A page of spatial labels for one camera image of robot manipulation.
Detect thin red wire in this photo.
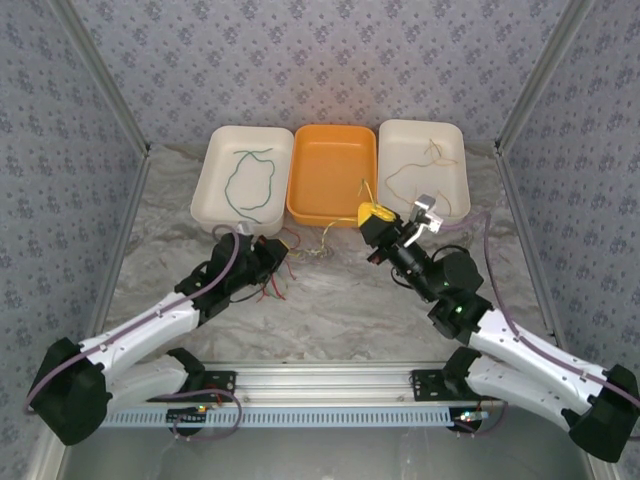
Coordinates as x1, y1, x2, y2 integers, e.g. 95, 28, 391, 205
254, 269, 289, 305
282, 226, 302, 281

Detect thin green wire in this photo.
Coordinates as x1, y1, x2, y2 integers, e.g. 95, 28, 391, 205
239, 149, 277, 212
223, 148, 274, 225

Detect orange plastic tray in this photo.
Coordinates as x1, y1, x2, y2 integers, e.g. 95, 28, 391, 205
285, 123, 378, 230

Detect white plastic tray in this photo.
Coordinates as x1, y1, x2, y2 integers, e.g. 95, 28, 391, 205
377, 118, 473, 226
190, 125, 295, 237

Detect small black circuit board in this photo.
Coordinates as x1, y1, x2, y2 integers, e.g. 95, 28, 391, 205
167, 405, 211, 426
452, 408, 489, 431

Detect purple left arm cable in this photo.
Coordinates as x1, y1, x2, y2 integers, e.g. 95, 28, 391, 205
24, 224, 244, 414

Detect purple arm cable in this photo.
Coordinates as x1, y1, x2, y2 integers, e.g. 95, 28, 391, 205
24, 224, 244, 414
439, 212, 640, 409

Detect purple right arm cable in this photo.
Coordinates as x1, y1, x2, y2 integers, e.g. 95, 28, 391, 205
439, 212, 640, 409

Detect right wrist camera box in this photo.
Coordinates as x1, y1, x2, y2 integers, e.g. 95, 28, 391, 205
403, 193, 445, 247

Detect aluminium frame side bar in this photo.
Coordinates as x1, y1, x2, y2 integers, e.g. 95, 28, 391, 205
27, 149, 153, 480
494, 144, 621, 480

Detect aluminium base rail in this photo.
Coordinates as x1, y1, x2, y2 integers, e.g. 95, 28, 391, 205
199, 360, 451, 401

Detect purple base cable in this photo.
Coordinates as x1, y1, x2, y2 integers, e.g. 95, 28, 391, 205
452, 392, 509, 439
169, 389, 243, 444

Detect light blue slotted cable duct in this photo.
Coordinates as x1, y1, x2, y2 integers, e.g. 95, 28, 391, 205
99, 407, 489, 430

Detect aluminium frame post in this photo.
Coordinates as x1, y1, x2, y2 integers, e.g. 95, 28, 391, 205
49, 0, 153, 157
493, 0, 596, 154

